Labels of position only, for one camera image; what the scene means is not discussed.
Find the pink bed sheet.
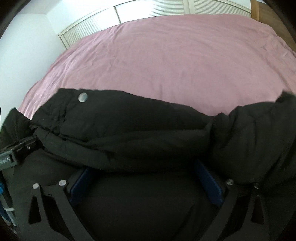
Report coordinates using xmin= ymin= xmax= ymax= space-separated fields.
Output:
xmin=19 ymin=14 xmax=295 ymax=118

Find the blue gloved left hand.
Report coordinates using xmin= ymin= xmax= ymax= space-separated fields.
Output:
xmin=1 ymin=183 xmax=17 ymax=227

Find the black hooded puffer jacket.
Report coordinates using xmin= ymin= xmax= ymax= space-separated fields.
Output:
xmin=1 ymin=89 xmax=295 ymax=240

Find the wooden headboard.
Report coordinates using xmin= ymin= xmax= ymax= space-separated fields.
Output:
xmin=250 ymin=0 xmax=295 ymax=51

